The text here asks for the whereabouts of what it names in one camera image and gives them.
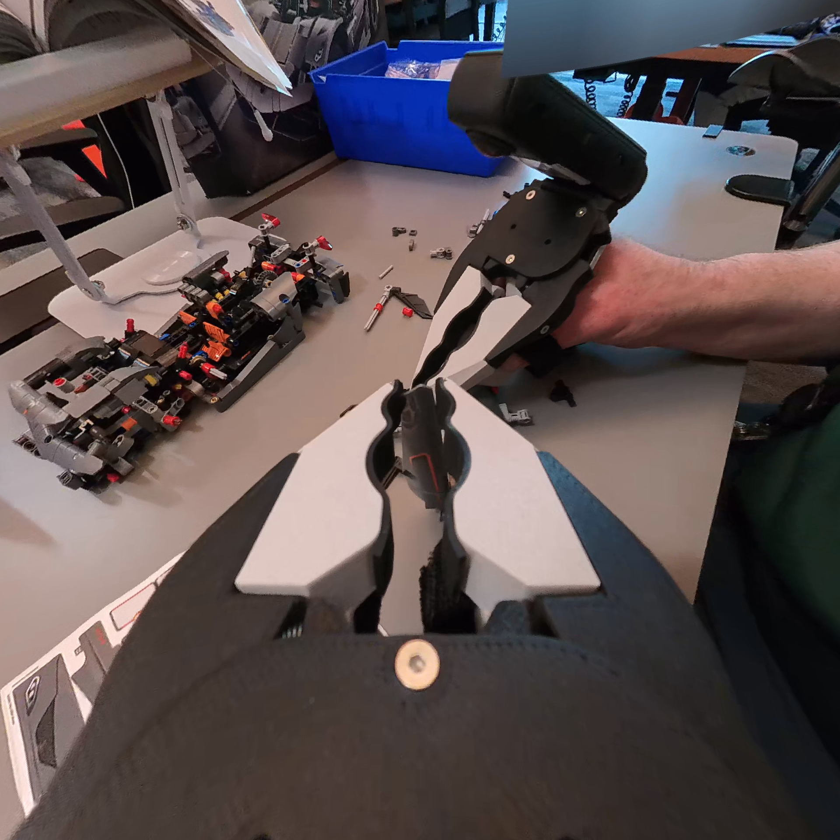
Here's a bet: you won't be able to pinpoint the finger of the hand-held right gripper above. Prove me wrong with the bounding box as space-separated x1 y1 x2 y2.
430 294 534 391
412 264 494 388

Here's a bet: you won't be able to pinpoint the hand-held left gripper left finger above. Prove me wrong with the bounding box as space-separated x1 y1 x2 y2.
234 381 404 634

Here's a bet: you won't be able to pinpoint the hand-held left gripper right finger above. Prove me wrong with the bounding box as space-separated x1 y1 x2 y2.
420 378 601 634

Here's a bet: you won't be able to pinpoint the grey orange-striped lego panel assembly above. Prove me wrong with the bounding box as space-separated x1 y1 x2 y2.
384 384 534 522

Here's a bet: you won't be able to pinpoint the person's right forearm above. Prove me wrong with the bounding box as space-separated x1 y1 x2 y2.
656 239 840 362

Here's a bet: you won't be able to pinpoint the large lego car model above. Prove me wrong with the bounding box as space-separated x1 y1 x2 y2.
8 213 352 493

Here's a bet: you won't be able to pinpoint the printed lego set box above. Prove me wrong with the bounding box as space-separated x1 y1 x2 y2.
190 0 388 198

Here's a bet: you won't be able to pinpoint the lego sticker sheet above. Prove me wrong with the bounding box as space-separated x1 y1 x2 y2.
0 551 185 818

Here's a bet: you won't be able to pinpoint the person's right hand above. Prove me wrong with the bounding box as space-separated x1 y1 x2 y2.
556 239 657 349

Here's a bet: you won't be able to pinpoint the grey axle black panel assembly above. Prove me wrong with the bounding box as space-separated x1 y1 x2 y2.
364 284 434 331

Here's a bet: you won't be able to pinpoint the blue plastic bin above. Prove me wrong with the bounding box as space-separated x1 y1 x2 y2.
310 41 519 178

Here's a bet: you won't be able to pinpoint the wooden desk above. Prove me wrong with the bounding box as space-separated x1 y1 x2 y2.
577 46 742 119

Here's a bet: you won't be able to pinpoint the clear plastic bags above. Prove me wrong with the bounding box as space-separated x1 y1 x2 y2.
384 58 463 81

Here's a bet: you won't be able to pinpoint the black elbow armrest pad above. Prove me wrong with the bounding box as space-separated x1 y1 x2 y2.
725 174 795 204

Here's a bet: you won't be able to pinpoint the person's green shirt torso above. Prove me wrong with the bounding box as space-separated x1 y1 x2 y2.
696 367 840 840

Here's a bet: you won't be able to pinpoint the white stand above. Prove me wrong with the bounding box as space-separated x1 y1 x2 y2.
0 92 231 306

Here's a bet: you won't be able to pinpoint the white paper stack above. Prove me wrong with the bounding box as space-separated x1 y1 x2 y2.
131 0 293 96

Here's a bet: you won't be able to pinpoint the beige support beam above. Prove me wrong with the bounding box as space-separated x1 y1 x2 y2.
0 33 217 145

